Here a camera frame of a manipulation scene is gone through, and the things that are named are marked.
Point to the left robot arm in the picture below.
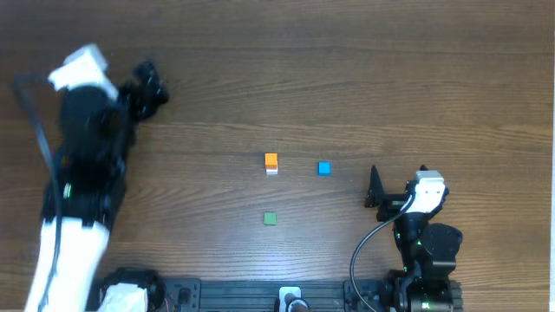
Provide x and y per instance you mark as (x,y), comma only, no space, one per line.
(86,151)

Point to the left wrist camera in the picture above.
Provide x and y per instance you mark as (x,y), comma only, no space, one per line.
(80,69)

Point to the white cube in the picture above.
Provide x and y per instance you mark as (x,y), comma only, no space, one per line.
(272,172)

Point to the mounting rail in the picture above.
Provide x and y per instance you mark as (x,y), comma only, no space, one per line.
(243,297)

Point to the green cube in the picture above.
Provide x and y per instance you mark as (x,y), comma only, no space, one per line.
(269,218)

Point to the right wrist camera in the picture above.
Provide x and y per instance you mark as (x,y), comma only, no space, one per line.
(427,190)

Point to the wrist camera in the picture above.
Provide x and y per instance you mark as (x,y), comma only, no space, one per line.
(427,190)
(80,69)

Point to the blue cube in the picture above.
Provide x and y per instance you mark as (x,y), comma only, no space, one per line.
(324,168)

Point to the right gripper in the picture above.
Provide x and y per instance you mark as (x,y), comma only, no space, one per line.
(392,206)

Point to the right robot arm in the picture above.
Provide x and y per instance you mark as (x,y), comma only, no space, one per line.
(438,247)

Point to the orange cube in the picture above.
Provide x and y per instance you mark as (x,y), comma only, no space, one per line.
(271,159)

